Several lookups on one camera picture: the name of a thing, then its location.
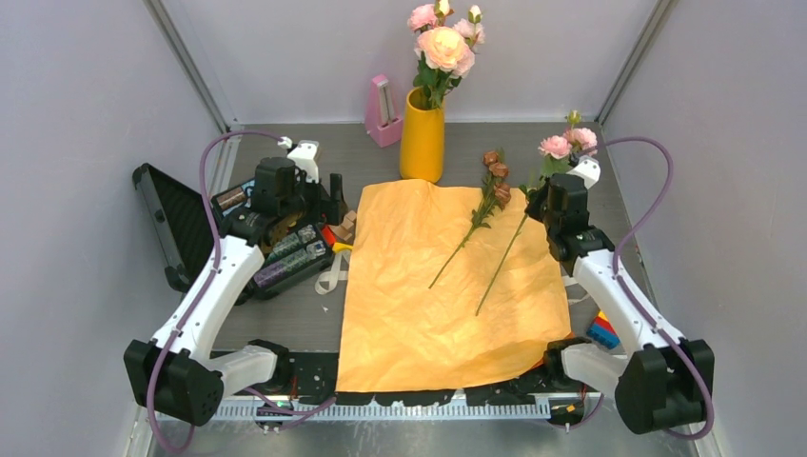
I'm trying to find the pink bud flower stem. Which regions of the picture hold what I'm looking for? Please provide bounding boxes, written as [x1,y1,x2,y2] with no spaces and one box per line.
[464,110,599,316]

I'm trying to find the cream ribbon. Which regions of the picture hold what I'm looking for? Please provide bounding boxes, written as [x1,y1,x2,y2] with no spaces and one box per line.
[314,248,591,305]

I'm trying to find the orange yellow wrapping paper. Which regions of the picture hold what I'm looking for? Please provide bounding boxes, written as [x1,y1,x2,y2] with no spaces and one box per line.
[336,180,572,393]

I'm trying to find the brown dried flower stem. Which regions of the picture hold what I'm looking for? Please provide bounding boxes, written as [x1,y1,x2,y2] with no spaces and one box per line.
[428,148,512,288]

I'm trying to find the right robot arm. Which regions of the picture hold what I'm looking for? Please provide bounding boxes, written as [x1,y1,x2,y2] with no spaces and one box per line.
[525,174,715,440]

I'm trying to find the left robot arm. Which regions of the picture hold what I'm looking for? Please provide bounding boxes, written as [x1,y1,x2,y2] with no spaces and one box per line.
[124,157,347,427]

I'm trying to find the yellow vase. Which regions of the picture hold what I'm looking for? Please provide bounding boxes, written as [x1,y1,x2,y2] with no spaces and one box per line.
[399,88,445,184]

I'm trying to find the wooden blocks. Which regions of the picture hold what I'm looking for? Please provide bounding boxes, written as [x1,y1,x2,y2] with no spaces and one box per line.
[330,210,357,245]

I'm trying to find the red block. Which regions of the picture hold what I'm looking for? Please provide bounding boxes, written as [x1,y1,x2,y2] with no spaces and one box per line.
[321,225,336,247]

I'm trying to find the pink metronome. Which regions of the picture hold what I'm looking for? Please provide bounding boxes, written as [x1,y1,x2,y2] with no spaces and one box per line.
[364,74,403,148]

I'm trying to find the black open case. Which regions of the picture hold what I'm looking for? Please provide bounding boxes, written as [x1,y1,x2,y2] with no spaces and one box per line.
[132,163,334,305]

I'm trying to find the colourful toy brick stack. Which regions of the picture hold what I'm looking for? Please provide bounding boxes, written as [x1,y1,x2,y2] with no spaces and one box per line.
[586,311,620,349]

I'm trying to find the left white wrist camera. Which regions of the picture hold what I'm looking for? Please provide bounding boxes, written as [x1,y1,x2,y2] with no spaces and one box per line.
[278,136,321,183]

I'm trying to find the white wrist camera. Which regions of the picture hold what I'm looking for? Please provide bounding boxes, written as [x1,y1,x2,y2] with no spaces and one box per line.
[568,156,601,189]
[278,136,321,183]

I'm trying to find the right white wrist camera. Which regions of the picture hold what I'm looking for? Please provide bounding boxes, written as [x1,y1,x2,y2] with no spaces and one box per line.
[568,156,601,189]

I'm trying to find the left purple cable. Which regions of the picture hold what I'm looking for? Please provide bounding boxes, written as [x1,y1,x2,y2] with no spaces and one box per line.
[146,129,339,455]

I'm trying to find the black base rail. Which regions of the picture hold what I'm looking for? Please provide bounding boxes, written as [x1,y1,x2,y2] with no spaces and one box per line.
[229,349,606,408]

